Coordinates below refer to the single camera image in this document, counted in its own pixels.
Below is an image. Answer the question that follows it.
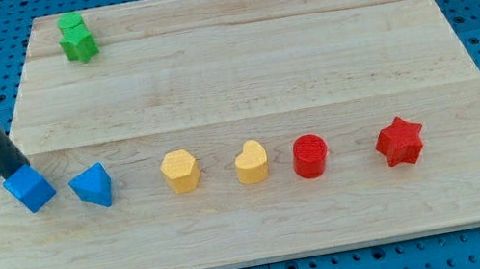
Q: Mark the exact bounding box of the blue triangle block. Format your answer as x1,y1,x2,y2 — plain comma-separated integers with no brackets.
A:
68,162,113,207

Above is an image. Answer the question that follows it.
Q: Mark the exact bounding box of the yellow hexagon block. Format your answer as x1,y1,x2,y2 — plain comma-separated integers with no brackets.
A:
160,149,200,194

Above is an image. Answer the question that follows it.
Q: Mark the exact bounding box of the red cylinder block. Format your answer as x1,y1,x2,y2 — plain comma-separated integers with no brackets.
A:
292,134,328,179

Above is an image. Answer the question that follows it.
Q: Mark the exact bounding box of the green star block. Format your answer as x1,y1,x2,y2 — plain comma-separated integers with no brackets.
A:
60,25,100,63

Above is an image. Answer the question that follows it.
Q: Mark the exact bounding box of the yellow heart block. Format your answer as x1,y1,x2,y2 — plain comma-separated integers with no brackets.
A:
234,139,270,185

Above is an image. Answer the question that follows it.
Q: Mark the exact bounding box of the blue cube block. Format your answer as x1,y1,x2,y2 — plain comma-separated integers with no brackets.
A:
4,165,56,213

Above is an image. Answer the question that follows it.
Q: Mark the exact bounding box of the wooden board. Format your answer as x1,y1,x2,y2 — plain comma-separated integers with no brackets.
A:
0,0,480,269

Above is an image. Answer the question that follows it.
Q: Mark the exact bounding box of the red star block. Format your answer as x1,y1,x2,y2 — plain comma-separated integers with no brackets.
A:
375,116,424,167

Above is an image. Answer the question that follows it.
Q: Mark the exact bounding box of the green cylinder block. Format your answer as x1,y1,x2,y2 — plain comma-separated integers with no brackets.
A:
57,12,87,36

